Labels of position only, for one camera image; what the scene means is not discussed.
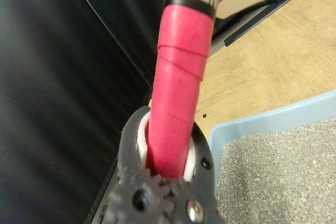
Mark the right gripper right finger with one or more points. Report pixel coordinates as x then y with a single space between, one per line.
204 195

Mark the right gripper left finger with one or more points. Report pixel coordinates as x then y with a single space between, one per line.
131 187

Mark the blue litter tray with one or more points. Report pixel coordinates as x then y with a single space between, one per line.
275 169

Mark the black curtain stand pole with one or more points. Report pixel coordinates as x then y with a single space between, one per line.
107 31

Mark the black curtain stand foot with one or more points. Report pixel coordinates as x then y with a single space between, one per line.
244 33

